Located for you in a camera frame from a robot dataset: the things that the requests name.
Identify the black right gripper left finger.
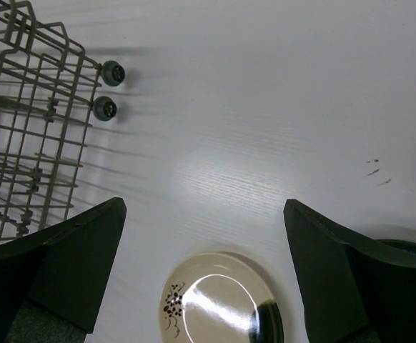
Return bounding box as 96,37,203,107
0,197,127,342

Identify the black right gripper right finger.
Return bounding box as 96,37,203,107
283,199,416,342

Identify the blue floral plate right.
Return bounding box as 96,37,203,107
377,239,416,255

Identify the beige plate with black patch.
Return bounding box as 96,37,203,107
159,252,284,342

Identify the grey wire dish rack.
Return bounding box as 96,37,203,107
0,1,126,244

